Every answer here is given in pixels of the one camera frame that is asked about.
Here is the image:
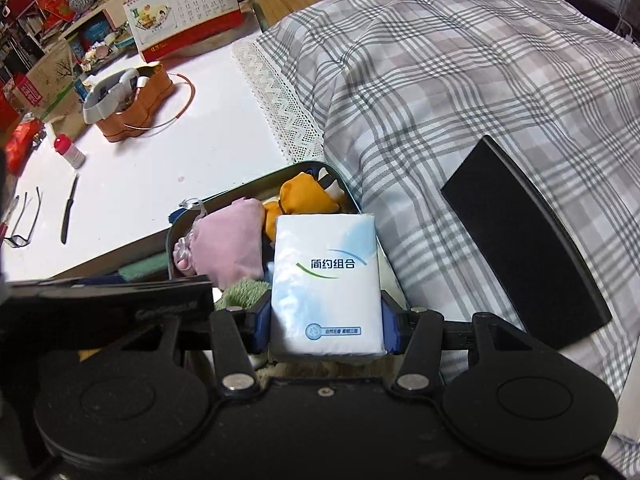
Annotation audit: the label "red-capped white bottle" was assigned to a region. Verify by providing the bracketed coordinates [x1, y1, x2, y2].
[54, 133, 87, 170]

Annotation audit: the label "large white tissue pack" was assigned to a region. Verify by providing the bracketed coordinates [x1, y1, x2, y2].
[270, 212, 388, 363]

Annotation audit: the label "green foam edge guard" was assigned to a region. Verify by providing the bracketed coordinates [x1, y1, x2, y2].
[119, 252, 173, 283]

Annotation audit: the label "navy and orange cloth bag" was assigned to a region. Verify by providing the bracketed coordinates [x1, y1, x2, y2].
[262, 170, 351, 241]

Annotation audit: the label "desk calendar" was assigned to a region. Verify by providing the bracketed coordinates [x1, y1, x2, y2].
[122, 0, 246, 63]

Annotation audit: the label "grey strap device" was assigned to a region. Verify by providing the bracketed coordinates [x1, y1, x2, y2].
[82, 67, 143, 125]

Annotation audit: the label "gold tin tray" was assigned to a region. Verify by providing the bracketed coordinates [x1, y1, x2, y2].
[166, 161, 363, 311]

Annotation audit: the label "black-handled knife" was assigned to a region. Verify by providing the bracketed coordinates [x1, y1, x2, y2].
[60, 174, 81, 246]

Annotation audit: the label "cardboard box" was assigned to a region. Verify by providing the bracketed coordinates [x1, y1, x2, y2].
[4, 40, 83, 123]

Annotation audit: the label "green fuzzy ball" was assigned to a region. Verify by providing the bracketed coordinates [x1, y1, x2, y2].
[214, 280, 273, 313]

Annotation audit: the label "cream crochet lace cloth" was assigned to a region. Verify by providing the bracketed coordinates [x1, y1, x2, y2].
[255, 359, 391, 382]

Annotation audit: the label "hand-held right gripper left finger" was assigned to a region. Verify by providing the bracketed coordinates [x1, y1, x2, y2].
[117, 292, 273, 393]

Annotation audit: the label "grey plaid bed sheet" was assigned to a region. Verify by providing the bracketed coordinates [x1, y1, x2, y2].
[257, 0, 640, 480]

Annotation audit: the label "red snack packet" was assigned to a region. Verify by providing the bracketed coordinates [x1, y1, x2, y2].
[2, 122, 43, 176]

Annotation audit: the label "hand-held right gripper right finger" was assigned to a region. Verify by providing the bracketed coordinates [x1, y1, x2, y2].
[380, 290, 556, 393]

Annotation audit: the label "pink cloth pouch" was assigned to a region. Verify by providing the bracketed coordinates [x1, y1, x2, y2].
[172, 197, 268, 288]

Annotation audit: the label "white lace cloth trim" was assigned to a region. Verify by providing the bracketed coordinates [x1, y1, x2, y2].
[231, 35, 326, 163]

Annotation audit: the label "orange leather basket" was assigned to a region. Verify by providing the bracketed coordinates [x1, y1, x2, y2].
[82, 64, 196, 143]

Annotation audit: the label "black-framed eyeglasses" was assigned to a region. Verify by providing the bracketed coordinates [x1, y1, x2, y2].
[5, 187, 42, 250]

